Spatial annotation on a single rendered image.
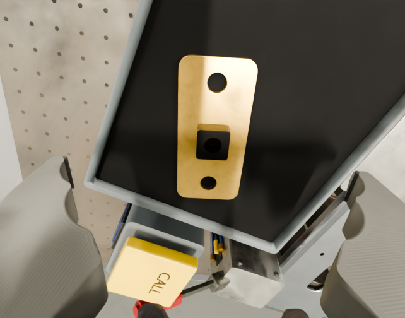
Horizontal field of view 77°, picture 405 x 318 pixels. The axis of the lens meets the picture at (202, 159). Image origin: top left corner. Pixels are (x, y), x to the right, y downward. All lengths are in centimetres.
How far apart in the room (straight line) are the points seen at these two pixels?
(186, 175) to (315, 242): 35
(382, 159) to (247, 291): 27
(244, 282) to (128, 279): 22
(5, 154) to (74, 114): 120
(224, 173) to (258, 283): 28
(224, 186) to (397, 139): 15
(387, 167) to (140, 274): 22
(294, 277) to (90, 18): 64
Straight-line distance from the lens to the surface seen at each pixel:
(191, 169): 15
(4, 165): 192
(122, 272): 23
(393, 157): 26
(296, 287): 55
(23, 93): 74
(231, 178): 15
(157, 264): 22
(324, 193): 17
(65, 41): 66
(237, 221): 18
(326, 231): 46
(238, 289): 43
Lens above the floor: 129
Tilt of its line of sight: 60 degrees down
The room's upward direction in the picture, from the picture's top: 180 degrees counter-clockwise
